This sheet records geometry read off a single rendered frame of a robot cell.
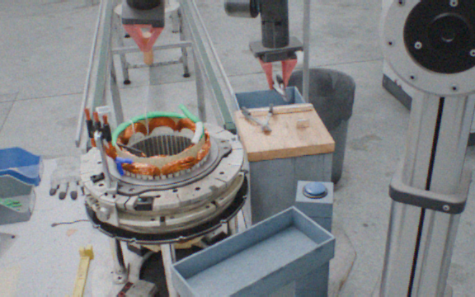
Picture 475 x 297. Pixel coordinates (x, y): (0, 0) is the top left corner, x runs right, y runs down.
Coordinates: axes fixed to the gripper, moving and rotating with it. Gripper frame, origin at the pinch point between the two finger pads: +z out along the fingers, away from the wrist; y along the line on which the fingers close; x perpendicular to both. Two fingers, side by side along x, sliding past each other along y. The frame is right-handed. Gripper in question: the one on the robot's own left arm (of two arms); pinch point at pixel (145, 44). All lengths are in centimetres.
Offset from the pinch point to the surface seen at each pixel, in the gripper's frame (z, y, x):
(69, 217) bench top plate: 64, -6, -22
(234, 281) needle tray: 17.5, 36.3, 14.4
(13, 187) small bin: 67, -17, -39
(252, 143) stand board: 25.7, 0.6, 21.9
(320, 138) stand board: 23.9, 0.7, 36.5
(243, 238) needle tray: 17.2, 28.6, 16.5
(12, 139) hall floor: 217, -163, -99
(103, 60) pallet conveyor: 110, -122, -27
